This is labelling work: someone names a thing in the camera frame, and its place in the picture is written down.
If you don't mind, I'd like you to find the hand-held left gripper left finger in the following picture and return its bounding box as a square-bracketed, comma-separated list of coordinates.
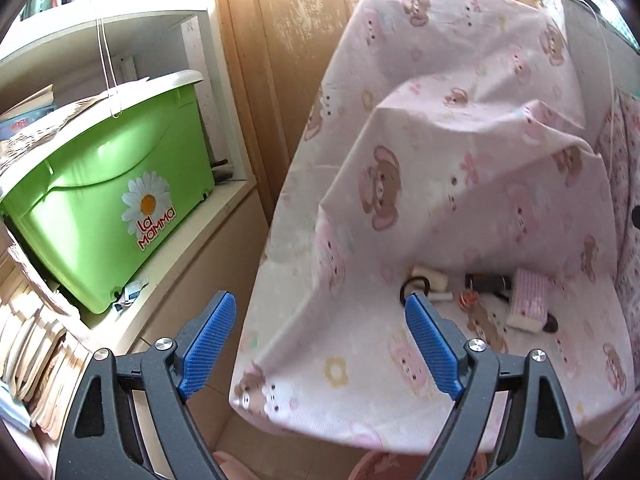
[55, 291, 237, 480]

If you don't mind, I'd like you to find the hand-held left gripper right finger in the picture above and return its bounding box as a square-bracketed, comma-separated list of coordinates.
[404, 292, 586, 480]

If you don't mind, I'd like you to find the cream thread spool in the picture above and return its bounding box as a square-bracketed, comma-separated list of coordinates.
[422, 268, 451, 293]

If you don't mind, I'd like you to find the black flat packet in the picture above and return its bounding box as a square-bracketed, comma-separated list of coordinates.
[465, 272, 512, 293]

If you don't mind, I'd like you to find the stack of books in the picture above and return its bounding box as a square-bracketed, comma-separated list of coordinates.
[0, 245, 96, 441]

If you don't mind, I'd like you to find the green plastic storage box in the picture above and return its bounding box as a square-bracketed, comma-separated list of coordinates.
[0, 70, 217, 315]

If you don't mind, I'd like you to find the pink bear print bedsheet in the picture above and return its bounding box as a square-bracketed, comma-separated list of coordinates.
[230, 0, 631, 453]

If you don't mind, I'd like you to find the pile of papers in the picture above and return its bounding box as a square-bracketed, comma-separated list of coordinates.
[0, 77, 151, 171]

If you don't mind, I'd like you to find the wooden door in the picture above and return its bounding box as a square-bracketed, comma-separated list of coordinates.
[220, 0, 541, 241]

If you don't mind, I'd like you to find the white shelf unit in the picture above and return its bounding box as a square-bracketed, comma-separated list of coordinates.
[0, 0, 273, 361]

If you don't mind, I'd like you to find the black hair tie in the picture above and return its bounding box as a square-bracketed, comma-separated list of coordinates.
[400, 275, 431, 308]

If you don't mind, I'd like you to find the white hanging cord loop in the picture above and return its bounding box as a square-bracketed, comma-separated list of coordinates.
[96, 16, 125, 118]

